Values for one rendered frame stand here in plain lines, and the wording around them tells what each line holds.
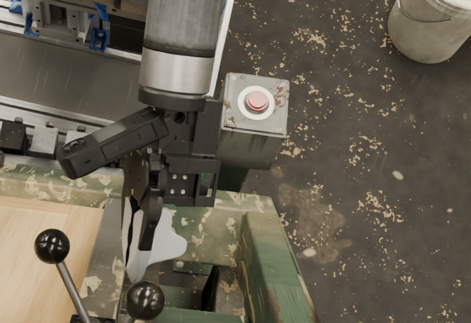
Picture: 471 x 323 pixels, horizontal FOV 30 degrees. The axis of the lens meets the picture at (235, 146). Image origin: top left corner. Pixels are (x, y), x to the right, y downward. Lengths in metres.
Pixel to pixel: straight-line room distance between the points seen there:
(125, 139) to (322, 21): 1.98
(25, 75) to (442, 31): 1.20
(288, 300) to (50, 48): 1.45
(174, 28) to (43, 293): 0.43
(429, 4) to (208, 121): 1.74
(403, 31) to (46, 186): 1.53
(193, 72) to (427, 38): 1.89
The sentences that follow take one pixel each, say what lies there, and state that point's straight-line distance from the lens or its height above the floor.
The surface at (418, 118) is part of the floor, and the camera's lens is 2.76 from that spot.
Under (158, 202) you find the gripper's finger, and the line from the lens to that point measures 0.90.
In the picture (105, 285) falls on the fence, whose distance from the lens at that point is 1.14.
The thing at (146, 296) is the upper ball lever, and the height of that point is 1.54.
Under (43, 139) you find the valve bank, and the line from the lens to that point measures 1.73.
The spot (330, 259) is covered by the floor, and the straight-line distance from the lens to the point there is 2.52.
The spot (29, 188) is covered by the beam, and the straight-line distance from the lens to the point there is 1.54.
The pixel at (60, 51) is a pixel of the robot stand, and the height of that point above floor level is 0.21.
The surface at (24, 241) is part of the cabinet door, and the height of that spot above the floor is 1.06.
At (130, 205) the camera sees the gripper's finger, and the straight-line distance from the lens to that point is 0.95.
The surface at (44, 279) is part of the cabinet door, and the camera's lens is 1.20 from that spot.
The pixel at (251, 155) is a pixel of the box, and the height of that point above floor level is 0.83.
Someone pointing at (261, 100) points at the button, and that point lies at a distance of 1.58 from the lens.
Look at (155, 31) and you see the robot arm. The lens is 0.89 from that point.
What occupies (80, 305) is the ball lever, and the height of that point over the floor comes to 1.39.
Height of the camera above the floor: 2.35
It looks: 66 degrees down
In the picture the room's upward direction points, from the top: 20 degrees clockwise
